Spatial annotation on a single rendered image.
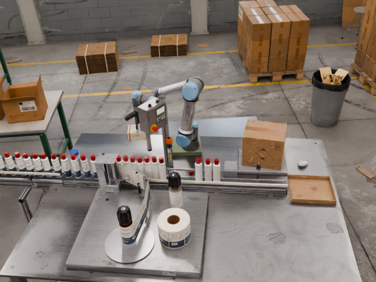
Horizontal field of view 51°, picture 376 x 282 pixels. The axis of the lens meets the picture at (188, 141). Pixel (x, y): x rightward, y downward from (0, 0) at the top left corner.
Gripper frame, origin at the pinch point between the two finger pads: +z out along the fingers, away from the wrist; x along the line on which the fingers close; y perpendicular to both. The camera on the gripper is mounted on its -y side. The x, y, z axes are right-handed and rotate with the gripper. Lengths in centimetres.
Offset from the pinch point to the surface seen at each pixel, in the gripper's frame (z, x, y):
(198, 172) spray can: 1, -55, 46
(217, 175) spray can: 3, -57, 59
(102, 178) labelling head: 0, -58, -22
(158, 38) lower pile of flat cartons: 80, 420, 6
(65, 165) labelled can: 1, -40, -51
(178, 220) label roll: 1, -101, 30
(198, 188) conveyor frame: 14, -58, 46
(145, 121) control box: -39, -48, 12
